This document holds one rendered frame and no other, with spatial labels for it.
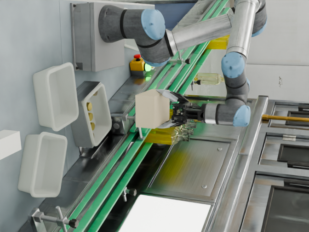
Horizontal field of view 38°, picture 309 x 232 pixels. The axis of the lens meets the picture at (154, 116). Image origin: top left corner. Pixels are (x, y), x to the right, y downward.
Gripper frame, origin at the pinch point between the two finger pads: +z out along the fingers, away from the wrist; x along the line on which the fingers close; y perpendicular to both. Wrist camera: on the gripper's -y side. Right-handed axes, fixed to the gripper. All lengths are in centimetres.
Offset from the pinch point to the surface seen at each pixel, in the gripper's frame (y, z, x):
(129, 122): -23.6, 23.1, 12.7
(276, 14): -632, 40, -39
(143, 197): -7.4, 9.4, 40.6
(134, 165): -13.6, 15.9, 28.9
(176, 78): -72, 18, -2
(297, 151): -58, -48, 28
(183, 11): -157, 43, -39
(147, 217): 2.5, 3.2, 44.1
